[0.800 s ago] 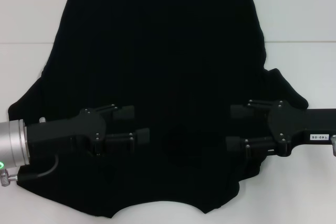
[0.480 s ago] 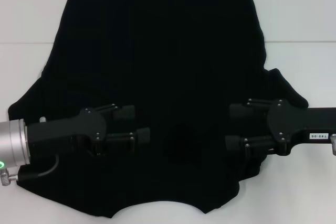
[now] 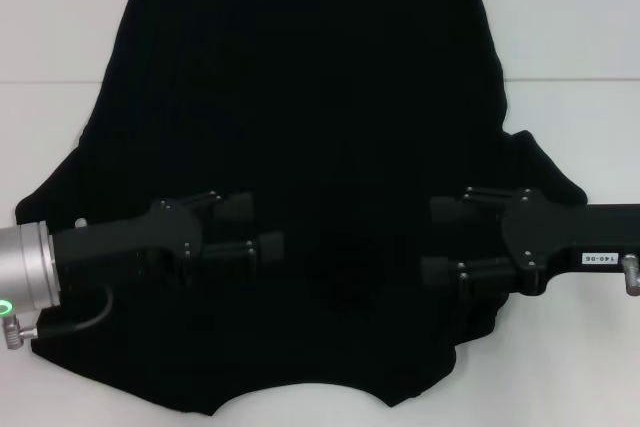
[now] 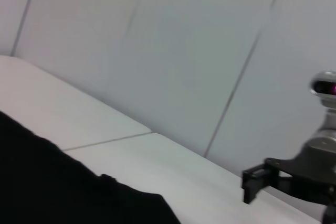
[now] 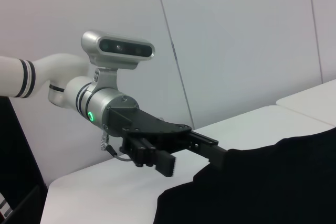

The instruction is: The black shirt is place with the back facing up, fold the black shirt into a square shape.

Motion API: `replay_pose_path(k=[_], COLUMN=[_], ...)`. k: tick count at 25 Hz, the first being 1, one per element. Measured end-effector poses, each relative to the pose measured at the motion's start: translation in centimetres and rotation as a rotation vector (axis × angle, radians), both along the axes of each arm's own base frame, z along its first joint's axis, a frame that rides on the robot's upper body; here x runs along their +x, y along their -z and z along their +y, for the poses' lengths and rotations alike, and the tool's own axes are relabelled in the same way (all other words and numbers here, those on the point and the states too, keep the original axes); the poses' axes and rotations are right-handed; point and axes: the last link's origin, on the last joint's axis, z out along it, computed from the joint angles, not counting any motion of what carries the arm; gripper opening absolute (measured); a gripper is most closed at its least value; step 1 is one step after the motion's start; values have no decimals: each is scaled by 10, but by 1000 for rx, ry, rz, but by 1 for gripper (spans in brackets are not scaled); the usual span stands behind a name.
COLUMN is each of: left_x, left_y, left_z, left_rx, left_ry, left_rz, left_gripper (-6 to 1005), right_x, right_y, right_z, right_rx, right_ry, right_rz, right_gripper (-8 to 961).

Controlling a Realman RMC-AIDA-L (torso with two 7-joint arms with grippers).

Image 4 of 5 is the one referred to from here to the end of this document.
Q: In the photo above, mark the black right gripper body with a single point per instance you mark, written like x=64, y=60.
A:
x=309, y=176

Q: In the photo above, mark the black T-shirt with FREE print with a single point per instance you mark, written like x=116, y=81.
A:
x=52, y=187

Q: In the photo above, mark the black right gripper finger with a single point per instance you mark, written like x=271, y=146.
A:
x=252, y=182
x=330, y=214

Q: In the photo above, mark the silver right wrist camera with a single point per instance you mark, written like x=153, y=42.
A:
x=325, y=77

